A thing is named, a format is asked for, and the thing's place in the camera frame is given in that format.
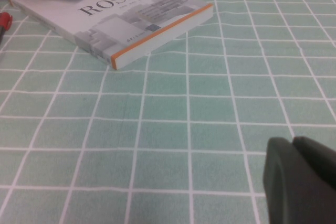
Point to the green checkered tablecloth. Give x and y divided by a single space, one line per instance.
168 129

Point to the red and black gel pen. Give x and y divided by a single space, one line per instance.
4 22

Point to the white ROS robotics book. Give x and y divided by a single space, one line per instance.
105 24

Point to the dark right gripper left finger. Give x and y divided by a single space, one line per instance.
281 182

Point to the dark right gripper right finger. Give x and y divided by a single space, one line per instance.
317 158

